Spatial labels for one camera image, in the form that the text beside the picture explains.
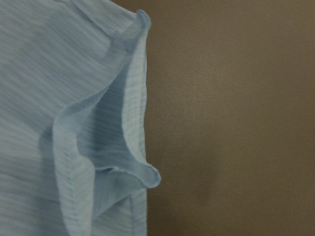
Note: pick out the light blue button shirt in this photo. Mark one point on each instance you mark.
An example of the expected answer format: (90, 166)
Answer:
(72, 105)

